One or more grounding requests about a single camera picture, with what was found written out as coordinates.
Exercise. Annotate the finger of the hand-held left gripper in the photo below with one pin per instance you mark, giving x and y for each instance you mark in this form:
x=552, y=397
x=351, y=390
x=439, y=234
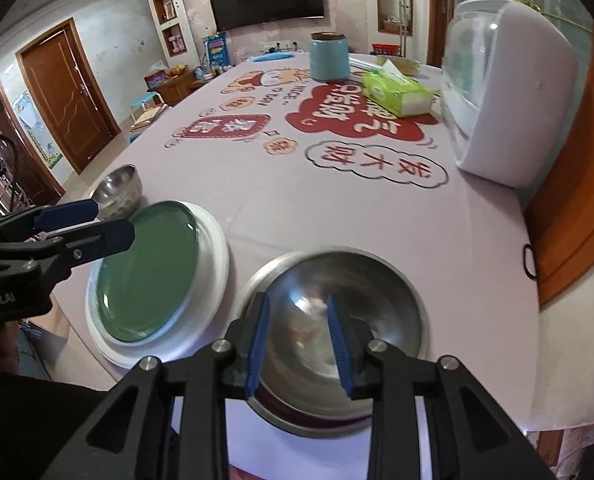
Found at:
x=104, y=237
x=67, y=212

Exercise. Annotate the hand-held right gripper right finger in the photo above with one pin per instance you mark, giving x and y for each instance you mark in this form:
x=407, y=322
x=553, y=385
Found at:
x=339, y=345

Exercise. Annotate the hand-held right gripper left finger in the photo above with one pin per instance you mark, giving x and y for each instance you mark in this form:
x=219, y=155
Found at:
x=257, y=345

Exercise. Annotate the small steel bowl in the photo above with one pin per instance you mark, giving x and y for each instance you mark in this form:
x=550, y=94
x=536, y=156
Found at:
x=119, y=185

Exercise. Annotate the green plate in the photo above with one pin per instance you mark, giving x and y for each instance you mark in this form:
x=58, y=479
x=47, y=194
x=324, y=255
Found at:
x=147, y=275

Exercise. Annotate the wide rimmed steel bowl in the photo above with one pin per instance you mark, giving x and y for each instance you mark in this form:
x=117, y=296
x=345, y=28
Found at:
x=382, y=300

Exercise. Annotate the white plate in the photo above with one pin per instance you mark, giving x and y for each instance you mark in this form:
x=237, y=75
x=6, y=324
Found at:
x=212, y=270

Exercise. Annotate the brown wooden door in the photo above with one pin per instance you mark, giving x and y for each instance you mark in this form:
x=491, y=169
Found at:
x=67, y=95

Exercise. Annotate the stack of books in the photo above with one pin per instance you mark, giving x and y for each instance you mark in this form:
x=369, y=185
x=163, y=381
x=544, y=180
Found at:
x=149, y=117

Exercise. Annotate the light blue round stool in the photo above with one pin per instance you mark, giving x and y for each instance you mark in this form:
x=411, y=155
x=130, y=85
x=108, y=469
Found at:
x=144, y=99

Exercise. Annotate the pink tissue box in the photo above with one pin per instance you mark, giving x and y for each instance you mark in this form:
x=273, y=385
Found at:
x=156, y=80

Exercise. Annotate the pile of fruit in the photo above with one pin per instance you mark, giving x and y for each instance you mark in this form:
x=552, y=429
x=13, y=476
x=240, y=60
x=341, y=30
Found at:
x=179, y=69

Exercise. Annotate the blue printed box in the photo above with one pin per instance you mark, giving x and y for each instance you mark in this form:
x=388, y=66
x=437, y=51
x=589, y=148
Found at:
x=214, y=51

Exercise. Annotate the green tissue pack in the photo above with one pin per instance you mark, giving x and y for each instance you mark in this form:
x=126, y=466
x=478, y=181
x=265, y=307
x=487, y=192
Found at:
x=402, y=92

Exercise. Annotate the sleeve of clear plastic cups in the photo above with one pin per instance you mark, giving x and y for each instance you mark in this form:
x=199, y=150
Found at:
x=364, y=62

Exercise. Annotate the teal canister with brown lid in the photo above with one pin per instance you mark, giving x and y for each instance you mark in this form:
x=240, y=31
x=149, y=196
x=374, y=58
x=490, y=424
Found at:
x=329, y=60

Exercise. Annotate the clear container with yellow contents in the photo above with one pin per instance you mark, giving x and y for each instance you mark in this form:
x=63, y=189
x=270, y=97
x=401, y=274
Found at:
x=407, y=65

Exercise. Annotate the white countertop sterilizer cabinet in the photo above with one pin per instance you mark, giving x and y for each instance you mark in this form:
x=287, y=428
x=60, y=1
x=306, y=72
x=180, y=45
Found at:
x=517, y=100

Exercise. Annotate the metal floor stand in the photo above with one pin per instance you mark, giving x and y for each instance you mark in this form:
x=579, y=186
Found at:
x=403, y=15

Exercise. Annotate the colourful wall poster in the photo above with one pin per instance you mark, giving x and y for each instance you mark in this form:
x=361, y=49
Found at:
x=37, y=130

